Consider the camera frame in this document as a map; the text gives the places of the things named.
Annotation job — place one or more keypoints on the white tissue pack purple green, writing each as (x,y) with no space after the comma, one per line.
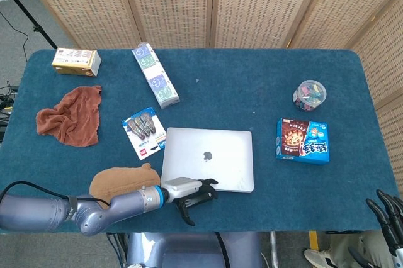
(155,76)

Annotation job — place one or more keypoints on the clear jar of binder clips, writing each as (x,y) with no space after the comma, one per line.
(309,96)

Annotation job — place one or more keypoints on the correction tape blister pack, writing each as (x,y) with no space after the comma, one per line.
(143,132)

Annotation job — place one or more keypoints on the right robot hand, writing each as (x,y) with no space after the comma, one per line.
(388,217)

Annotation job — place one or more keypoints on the wicker folding screen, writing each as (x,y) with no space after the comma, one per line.
(252,3)

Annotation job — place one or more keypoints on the blue cookie box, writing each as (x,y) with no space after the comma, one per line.
(302,140)

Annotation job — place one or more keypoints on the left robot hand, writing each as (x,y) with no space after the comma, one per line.
(181,189)

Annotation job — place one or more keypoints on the blue table cover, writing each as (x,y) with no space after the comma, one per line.
(236,92)

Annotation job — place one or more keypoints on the grey laptop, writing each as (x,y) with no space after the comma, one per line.
(207,158)

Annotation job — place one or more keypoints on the brown plush toy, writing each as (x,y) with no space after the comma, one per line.
(122,181)

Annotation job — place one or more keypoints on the white sneaker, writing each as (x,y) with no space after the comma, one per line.
(318,258)

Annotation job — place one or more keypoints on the yellow cardboard box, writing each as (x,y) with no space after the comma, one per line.
(75,62)

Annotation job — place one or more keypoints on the black stapler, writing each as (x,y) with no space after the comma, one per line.
(203,198)

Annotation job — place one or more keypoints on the grey-blue robot torso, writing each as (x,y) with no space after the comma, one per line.
(189,250)

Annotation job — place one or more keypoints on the beige trouser leg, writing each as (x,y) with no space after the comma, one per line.
(359,249)

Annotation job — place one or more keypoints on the brown cloth towel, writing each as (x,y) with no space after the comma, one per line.
(74,117)

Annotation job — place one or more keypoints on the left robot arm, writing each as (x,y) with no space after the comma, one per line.
(47,213)

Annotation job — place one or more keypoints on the black tripod stand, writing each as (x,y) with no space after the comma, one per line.
(28,16)

